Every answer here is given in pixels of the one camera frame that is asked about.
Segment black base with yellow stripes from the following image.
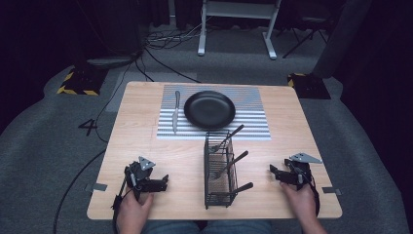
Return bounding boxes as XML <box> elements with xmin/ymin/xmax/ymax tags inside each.
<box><xmin>56</xmin><ymin>65</ymin><xmax>109</xmax><ymax>97</ymax></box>
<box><xmin>286</xmin><ymin>72</ymin><xmax>332</xmax><ymax>99</ymax></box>

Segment grey striped placemat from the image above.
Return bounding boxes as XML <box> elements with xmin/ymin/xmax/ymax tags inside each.
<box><xmin>156</xmin><ymin>84</ymin><xmax>272</xmax><ymax>141</ymax></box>

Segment person's leg in jeans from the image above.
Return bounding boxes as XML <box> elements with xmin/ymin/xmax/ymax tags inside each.
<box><xmin>141</xmin><ymin>219</ymin><xmax>203</xmax><ymax>234</ymax></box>
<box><xmin>203</xmin><ymin>219</ymin><xmax>275</xmax><ymax>234</ymax></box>

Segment person's right hand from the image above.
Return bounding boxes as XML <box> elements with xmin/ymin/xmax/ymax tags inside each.
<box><xmin>280</xmin><ymin>181</ymin><xmax>319</xmax><ymax>226</ymax></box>

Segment black round plate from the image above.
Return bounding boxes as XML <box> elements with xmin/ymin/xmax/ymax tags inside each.
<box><xmin>183</xmin><ymin>90</ymin><xmax>237</xmax><ymax>131</ymax></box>

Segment person's left hand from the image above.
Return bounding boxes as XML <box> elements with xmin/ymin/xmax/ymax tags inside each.
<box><xmin>116</xmin><ymin>190</ymin><xmax>155</xmax><ymax>234</ymax></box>

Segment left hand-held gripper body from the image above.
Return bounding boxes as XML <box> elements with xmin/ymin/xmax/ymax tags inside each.
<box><xmin>124</xmin><ymin>155</ymin><xmax>164</xmax><ymax>201</ymax></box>

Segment black-handled fork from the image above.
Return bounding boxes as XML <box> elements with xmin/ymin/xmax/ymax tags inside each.
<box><xmin>208</xmin><ymin>124</ymin><xmax>245</xmax><ymax>154</ymax></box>
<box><xmin>212</xmin><ymin>150</ymin><xmax>249</xmax><ymax>180</ymax></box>

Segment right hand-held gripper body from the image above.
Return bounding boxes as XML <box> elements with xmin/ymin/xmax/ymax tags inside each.
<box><xmin>278</xmin><ymin>152</ymin><xmax>323</xmax><ymax>191</ymax></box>

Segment silver table knife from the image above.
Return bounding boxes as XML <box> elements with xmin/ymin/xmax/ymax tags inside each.
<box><xmin>171</xmin><ymin>90</ymin><xmax>181</xmax><ymax>135</ymax></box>

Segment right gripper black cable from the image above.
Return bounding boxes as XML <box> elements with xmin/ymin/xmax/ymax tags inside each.
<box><xmin>307</xmin><ymin>172</ymin><xmax>321</xmax><ymax>217</ymax></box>

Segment bundle of floor cables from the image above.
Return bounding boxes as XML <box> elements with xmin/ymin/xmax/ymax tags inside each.
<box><xmin>144</xmin><ymin>22</ymin><xmax>204</xmax><ymax>51</ymax></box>

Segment grey curtain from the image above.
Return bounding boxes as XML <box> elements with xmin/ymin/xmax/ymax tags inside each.
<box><xmin>311</xmin><ymin>0</ymin><xmax>373</xmax><ymax>79</ymax></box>

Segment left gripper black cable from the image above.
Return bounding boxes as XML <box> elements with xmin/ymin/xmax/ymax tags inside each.
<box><xmin>111</xmin><ymin>175</ymin><xmax>129</xmax><ymax>234</ymax></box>

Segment white desk frame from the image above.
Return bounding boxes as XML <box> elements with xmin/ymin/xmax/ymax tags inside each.
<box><xmin>197</xmin><ymin>0</ymin><xmax>282</xmax><ymax>60</ymax></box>

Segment person's left leg in jeans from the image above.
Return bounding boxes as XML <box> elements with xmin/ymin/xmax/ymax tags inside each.
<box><xmin>141</xmin><ymin>219</ymin><xmax>203</xmax><ymax>234</ymax></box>

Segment long black floor cable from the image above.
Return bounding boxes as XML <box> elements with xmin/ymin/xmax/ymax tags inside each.
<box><xmin>53</xmin><ymin>61</ymin><xmax>134</xmax><ymax>234</ymax></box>

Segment black tripod stand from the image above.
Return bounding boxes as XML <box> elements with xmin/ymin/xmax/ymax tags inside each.
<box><xmin>282</xmin><ymin>16</ymin><xmax>329</xmax><ymax>59</ymax></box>

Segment grey tape strip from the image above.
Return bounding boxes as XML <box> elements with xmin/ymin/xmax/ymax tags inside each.
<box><xmin>321</xmin><ymin>186</ymin><xmax>343</xmax><ymax>196</ymax></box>
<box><xmin>85</xmin><ymin>182</ymin><xmax>108</xmax><ymax>192</ymax></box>

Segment person's right leg in jeans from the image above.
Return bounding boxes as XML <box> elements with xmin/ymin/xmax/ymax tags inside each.
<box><xmin>203</xmin><ymin>219</ymin><xmax>275</xmax><ymax>234</ymax></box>

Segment black-handled cutlery piece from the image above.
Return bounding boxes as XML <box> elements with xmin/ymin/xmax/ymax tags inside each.
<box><xmin>210</xmin><ymin>181</ymin><xmax>254</xmax><ymax>198</ymax></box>

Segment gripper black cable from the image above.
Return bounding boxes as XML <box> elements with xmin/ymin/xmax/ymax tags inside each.
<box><xmin>111</xmin><ymin>175</ymin><xmax>129</xmax><ymax>234</ymax></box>
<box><xmin>307</xmin><ymin>172</ymin><xmax>321</xmax><ymax>217</ymax></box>

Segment grey flat stand base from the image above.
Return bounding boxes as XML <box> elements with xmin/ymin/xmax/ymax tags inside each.
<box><xmin>85</xmin><ymin>56</ymin><xmax>139</xmax><ymax>70</ymax></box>

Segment black wire cutlery caddy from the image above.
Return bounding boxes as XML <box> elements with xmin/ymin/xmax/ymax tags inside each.
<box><xmin>204</xmin><ymin>130</ymin><xmax>239</xmax><ymax>210</ymax></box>

